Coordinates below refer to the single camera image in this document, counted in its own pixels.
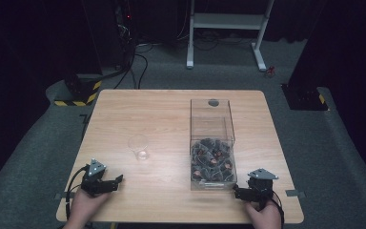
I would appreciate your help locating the black yellow striped stand base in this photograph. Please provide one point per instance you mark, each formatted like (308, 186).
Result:
(80, 92)

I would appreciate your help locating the small red object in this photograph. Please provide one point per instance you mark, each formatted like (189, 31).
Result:
(270, 72)

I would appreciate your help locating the person's right hand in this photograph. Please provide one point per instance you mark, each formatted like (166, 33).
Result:
(263, 218)

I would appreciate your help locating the pile of dark packets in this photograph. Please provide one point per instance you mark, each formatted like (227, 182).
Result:
(212, 159)

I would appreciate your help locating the white metal stand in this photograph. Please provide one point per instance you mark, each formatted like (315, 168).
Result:
(228, 22)

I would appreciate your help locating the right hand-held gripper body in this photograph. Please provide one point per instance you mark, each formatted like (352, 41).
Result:
(260, 186)

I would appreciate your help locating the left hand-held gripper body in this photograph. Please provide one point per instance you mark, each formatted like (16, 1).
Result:
(92, 179)

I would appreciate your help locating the clear plastic box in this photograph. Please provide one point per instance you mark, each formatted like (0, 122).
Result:
(212, 143)

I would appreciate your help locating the dark equipment rack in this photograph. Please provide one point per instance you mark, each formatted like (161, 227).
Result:
(125, 25)

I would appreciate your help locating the clear plastic cup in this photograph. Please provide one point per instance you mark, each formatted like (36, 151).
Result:
(138, 147)

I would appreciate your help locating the grey tape strip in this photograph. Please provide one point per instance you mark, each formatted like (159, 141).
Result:
(295, 193)

